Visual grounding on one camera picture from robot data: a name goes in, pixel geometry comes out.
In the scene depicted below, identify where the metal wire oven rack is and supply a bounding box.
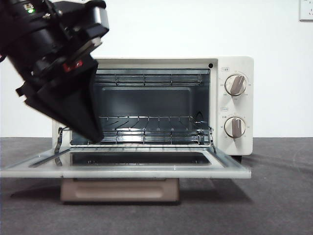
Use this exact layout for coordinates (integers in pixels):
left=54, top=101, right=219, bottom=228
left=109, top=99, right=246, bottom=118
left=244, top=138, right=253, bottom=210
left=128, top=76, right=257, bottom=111
left=97, top=115, right=213, bottom=132

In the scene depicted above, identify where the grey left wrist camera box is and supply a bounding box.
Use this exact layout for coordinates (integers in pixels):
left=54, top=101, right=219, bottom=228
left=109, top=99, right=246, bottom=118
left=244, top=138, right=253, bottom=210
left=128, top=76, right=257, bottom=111
left=91, top=5, right=110, bottom=31

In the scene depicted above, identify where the oven timer knob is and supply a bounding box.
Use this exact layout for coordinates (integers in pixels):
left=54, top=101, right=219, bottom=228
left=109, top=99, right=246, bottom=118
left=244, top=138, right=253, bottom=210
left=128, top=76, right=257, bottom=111
left=224, top=116, right=247, bottom=139

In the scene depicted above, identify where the white wall socket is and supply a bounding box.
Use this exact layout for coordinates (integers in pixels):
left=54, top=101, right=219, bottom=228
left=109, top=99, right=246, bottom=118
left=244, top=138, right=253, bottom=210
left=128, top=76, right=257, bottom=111
left=299, top=0, right=313, bottom=23

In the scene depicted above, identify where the oven door with beige handle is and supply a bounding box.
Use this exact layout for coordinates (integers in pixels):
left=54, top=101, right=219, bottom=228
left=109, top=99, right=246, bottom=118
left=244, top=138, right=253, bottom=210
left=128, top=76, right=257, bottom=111
left=0, top=145, right=252, bottom=204

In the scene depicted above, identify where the cream Toshiba toaster oven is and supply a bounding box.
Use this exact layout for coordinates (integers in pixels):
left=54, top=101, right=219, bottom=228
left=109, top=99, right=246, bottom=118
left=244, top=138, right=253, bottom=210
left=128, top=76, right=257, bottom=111
left=51, top=55, right=254, bottom=163

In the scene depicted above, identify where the oven temperature knob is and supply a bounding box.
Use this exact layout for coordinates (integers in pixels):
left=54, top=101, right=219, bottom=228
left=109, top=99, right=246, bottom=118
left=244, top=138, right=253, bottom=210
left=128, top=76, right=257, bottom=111
left=224, top=74, right=247, bottom=96

